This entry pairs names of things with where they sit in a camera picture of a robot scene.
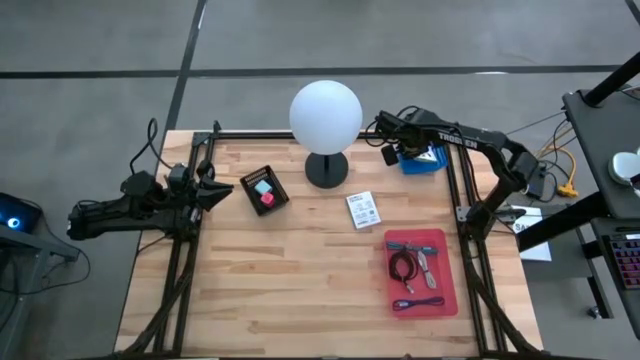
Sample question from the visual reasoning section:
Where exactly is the black metal post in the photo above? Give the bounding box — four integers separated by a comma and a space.
582, 52, 640, 109

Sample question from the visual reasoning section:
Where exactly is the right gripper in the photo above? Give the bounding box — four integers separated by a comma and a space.
375, 110, 432, 167

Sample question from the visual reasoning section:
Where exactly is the white braided cable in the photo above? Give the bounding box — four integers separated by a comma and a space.
416, 249, 438, 290

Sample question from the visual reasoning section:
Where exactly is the black computer with blue light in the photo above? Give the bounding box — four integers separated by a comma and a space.
0, 192, 44, 234

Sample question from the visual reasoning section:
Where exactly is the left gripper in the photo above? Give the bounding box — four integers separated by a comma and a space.
167, 159, 235, 224

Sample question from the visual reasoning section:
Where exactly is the white box with QR codes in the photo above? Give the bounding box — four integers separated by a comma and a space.
344, 190, 382, 230

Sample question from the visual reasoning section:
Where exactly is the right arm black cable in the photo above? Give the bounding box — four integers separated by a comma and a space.
363, 104, 426, 149

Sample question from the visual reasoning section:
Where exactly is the black metal beam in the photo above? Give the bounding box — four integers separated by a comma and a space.
514, 192, 609, 251

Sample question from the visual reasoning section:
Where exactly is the black desk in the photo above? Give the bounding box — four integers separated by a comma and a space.
562, 87, 640, 341

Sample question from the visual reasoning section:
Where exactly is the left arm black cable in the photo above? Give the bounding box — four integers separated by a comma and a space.
128, 118, 162, 177

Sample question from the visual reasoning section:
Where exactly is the black aluminium table frame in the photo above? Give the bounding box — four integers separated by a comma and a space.
117, 119, 539, 360

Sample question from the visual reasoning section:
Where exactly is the keyboard with pink lights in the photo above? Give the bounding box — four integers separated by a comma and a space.
606, 232, 640, 291

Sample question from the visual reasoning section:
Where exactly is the pink plastic bin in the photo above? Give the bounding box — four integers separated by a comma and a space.
383, 228, 459, 319

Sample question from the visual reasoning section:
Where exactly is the teal braided cable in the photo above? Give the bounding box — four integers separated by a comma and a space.
385, 241, 440, 256

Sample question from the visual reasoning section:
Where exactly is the white paper sheet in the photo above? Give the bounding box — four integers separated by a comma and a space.
510, 207, 554, 263

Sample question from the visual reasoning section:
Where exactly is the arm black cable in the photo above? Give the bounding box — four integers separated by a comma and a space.
128, 118, 162, 177
363, 104, 426, 149

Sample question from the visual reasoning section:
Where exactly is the blue plastic basket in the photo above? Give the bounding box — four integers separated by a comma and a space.
397, 142, 449, 176

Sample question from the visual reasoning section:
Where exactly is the grey metal stand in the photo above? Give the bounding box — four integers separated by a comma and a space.
0, 224, 84, 360

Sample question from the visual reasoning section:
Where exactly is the yellow cable with plug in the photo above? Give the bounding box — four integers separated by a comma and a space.
534, 144, 580, 199

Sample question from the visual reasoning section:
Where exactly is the purple cable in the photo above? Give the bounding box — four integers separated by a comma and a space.
392, 296, 446, 312

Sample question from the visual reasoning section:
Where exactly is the white globe table lamp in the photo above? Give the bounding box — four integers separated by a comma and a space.
288, 79, 364, 190

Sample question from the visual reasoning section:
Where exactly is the white rounded device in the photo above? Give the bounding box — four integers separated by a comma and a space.
607, 148, 640, 187

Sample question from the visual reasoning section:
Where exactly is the black plastic basket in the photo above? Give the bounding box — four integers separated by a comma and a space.
239, 164, 291, 217

